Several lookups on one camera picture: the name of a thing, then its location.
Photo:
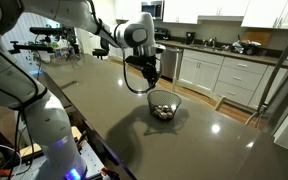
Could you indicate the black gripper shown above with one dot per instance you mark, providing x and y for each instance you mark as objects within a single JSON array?
[{"x": 150, "y": 68}]

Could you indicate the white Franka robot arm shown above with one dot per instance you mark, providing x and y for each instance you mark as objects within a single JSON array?
[{"x": 47, "y": 133}]

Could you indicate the small tan crumpled object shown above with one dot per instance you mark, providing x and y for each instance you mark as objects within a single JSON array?
[
  {"x": 158, "y": 109},
  {"x": 166, "y": 107},
  {"x": 167, "y": 115}
]

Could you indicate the stainless steel dishwasher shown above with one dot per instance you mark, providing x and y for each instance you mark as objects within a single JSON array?
[{"x": 170, "y": 61}]

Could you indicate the pale wooden chair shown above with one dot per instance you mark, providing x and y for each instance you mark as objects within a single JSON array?
[{"x": 197, "y": 89}]

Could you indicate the black coffee maker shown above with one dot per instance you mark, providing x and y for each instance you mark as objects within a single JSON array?
[{"x": 190, "y": 38}]

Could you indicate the black office chair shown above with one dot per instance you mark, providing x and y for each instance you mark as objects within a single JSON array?
[{"x": 101, "y": 50}]

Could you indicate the chrome sink faucet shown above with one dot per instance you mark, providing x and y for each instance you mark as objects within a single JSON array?
[{"x": 212, "y": 42}]

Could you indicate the steel microwave oven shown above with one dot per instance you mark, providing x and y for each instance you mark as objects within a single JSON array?
[{"x": 154, "y": 8}]

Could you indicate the white upper cabinets over sink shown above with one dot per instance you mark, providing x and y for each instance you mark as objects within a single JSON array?
[{"x": 184, "y": 10}]

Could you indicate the white lower cabinets with drawers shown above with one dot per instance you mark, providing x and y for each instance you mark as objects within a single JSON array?
[{"x": 237, "y": 78}]

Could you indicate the dark dish rack with dishes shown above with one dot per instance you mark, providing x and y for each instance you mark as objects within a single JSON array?
[{"x": 245, "y": 47}]

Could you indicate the green potted plant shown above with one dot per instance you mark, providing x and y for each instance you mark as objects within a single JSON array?
[{"x": 54, "y": 44}]

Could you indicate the wooden cutting board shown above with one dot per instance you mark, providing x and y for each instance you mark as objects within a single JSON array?
[{"x": 258, "y": 37}]

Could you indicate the grey metal stand legs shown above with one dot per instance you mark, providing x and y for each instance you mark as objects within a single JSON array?
[{"x": 274, "y": 71}]

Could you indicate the white window blinds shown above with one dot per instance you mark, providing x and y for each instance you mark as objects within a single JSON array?
[{"x": 20, "y": 35}]

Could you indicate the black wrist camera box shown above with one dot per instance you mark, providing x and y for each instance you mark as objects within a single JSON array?
[{"x": 134, "y": 61}]

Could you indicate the black camera tripod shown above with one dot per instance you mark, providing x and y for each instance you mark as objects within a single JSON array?
[{"x": 73, "y": 46}]

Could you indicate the black bar camera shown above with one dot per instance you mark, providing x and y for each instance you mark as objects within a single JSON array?
[{"x": 50, "y": 30}]

